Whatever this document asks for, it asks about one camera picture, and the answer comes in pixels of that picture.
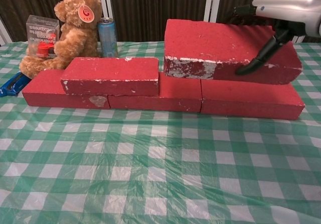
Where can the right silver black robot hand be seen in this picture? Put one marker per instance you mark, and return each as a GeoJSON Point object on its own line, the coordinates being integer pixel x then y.
{"type": "Point", "coordinates": [288, 10]}

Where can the red brick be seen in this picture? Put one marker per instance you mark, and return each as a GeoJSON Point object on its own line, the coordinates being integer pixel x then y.
{"type": "Point", "coordinates": [213, 43]}
{"type": "Point", "coordinates": [175, 93]}
{"type": "Point", "coordinates": [250, 98]}
{"type": "Point", "coordinates": [110, 70]}
{"type": "Point", "coordinates": [50, 93]}

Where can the blue drink can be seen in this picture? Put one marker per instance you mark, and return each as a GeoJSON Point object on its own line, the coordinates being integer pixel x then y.
{"type": "Point", "coordinates": [107, 38]}

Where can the green checkered tablecloth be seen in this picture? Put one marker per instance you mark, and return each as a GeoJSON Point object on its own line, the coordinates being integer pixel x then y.
{"type": "Point", "coordinates": [160, 163]}

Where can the round orange hang tag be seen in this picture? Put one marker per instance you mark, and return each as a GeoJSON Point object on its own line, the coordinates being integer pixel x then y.
{"type": "Point", "coordinates": [86, 13]}

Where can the brown teddy bear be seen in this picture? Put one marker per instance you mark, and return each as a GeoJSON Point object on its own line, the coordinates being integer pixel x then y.
{"type": "Point", "coordinates": [75, 40]}

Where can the clear box with red items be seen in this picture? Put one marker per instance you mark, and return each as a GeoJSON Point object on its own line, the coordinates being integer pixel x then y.
{"type": "Point", "coordinates": [41, 35]}

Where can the blue snack wrapper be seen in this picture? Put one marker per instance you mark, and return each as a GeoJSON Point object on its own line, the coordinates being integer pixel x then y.
{"type": "Point", "coordinates": [13, 86]}

